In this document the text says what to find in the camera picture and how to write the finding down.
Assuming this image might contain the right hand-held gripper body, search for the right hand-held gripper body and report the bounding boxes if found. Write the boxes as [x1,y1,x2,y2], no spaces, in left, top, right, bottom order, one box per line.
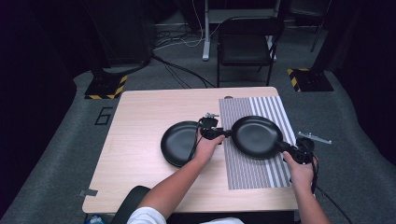
[288,131,332,165]

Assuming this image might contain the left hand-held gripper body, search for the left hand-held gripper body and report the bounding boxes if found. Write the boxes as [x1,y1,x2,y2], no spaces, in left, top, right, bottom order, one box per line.
[199,112,224,140]

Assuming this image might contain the black plate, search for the black plate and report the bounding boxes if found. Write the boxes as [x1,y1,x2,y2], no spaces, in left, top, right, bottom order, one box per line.
[231,115,285,161]
[160,120,204,168]

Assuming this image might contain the person's right hand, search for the person's right hand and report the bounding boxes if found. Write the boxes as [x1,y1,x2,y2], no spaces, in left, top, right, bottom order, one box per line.
[282,151,316,188]

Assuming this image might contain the person's left hand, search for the person's left hand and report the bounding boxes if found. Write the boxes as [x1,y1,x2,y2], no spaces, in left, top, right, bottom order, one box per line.
[193,130,226,166]

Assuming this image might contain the grey striped placemat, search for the grey striped placemat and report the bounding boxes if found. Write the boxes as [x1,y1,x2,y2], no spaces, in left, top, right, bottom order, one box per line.
[219,95,297,190]

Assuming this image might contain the black stand with striped base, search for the black stand with striped base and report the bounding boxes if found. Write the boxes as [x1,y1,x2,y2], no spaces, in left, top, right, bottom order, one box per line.
[287,0,347,93]
[81,0,129,101]

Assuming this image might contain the black folding chair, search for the black folding chair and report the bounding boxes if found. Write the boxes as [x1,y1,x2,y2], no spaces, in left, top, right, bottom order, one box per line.
[216,16,286,88]

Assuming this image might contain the person's white shirt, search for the person's white shirt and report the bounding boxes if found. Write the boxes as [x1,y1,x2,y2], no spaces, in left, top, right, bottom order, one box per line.
[125,206,246,224]

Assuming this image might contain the black chair armrest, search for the black chair armrest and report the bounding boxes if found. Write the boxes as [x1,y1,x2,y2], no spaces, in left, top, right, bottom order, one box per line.
[110,185,152,224]

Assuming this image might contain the large black case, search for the large black case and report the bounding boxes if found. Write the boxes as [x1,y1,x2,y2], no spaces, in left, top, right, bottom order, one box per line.
[83,0,154,68]

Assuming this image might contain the grey tape piece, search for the grey tape piece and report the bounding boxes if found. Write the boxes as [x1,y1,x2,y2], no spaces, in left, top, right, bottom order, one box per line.
[78,189,99,198]

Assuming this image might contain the small blue object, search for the small blue object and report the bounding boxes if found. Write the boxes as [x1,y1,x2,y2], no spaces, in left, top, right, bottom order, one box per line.
[84,214,103,224]

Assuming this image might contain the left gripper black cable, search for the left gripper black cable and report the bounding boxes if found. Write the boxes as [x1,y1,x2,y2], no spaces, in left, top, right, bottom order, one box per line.
[187,119,204,163]

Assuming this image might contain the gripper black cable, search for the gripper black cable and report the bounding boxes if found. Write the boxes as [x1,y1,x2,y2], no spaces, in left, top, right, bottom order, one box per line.
[187,119,204,163]
[310,154,353,224]

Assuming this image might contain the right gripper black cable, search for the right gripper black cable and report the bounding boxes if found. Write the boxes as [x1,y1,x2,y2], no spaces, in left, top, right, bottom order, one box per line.
[310,154,353,224]

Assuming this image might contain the thick black floor cable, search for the thick black floor cable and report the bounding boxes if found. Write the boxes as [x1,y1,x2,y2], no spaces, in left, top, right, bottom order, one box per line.
[151,53,218,90]

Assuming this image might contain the white floor cables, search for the white floor cables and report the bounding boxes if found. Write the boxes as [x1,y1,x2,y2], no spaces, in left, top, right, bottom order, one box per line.
[153,0,220,51]

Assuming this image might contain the white desk frame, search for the white desk frame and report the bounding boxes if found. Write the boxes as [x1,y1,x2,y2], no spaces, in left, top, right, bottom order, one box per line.
[201,0,282,62]

